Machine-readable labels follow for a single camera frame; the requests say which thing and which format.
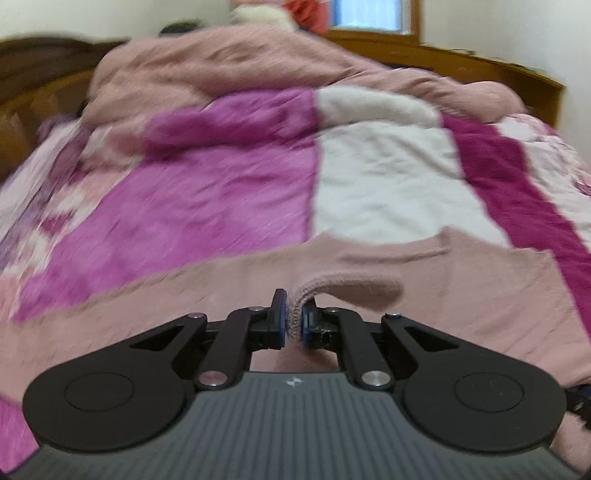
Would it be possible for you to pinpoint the pink knitted sweater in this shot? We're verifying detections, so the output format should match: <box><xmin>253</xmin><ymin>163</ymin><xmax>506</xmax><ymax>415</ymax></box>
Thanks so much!
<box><xmin>1</xmin><ymin>229</ymin><xmax>590</xmax><ymax>479</ymax></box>

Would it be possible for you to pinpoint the magenta white striped bedspread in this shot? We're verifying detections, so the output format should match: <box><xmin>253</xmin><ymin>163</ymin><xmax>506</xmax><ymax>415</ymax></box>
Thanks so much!
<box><xmin>1</xmin><ymin>87</ymin><xmax>590</xmax><ymax>479</ymax></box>

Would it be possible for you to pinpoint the wooden headboard shelf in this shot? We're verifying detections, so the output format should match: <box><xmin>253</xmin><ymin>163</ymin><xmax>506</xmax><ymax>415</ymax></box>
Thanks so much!
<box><xmin>325</xmin><ymin>30</ymin><xmax>564</xmax><ymax>127</ymax></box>

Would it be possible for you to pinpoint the dusty pink quilt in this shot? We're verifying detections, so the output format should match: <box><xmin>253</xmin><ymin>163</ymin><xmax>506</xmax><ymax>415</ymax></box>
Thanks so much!
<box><xmin>82</xmin><ymin>24</ymin><xmax>527</xmax><ymax>126</ymax></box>

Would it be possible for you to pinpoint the dark pillow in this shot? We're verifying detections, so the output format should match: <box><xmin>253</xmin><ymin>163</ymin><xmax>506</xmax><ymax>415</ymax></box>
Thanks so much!
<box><xmin>158</xmin><ymin>20</ymin><xmax>206</xmax><ymax>37</ymax></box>

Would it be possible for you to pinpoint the white plush toy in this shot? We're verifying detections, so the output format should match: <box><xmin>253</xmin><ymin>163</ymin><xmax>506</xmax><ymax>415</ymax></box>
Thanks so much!
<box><xmin>229</xmin><ymin>4</ymin><xmax>300</xmax><ymax>31</ymax></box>

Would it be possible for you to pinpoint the red cloth item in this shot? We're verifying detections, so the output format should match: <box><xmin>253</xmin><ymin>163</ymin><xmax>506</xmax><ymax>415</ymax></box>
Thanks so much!
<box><xmin>284</xmin><ymin>0</ymin><xmax>332</xmax><ymax>34</ymax></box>

